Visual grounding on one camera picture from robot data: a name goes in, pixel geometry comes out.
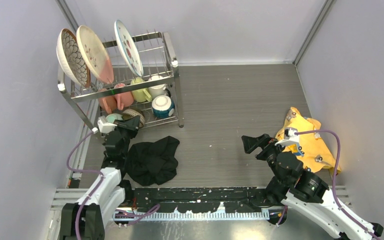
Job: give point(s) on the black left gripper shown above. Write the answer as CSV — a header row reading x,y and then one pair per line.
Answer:
x,y
132,123

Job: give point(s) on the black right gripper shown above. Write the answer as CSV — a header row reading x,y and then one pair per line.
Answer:
x,y
250,143

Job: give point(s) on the brown bowl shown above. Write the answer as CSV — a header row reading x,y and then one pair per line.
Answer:
x,y
130,113

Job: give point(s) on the mint green bowl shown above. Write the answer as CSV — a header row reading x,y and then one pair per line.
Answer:
x,y
111,118

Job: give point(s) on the light green mug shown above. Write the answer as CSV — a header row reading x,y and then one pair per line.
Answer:
x,y
140,95

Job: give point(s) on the dark blue bowl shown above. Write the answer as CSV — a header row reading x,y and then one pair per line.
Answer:
x,y
163,107

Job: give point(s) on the white ribbed mug black handle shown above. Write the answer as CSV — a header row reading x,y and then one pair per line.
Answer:
x,y
158,90

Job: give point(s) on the pink and cream plate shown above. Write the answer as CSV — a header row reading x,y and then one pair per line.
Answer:
x,y
95,54

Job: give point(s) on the watermelon pattern plate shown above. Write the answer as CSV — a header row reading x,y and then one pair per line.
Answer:
x,y
128,49

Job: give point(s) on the flower pattern brown-rim plate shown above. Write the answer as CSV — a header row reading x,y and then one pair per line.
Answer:
x,y
71,60

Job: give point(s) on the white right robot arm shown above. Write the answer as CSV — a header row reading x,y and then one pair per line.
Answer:
x,y
301,189

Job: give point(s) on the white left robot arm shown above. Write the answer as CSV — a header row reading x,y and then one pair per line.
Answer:
x,y
87,217

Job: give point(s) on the metal dish rack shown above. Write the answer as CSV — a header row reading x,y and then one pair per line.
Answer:
x,y
160,66

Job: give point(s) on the black cloth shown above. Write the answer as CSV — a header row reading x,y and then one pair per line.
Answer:
x,y
151,163

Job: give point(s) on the yellow cartoon cloth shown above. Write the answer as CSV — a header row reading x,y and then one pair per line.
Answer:
x,y
312,149

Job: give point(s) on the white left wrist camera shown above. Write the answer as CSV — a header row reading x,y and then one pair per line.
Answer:
x,y
103,126

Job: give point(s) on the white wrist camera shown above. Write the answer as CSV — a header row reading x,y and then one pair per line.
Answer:
x,y
290,138
103,126

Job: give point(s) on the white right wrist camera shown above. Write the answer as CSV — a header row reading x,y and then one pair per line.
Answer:
x,y
290,138

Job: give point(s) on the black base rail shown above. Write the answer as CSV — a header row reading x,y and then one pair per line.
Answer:
x,y
244,199

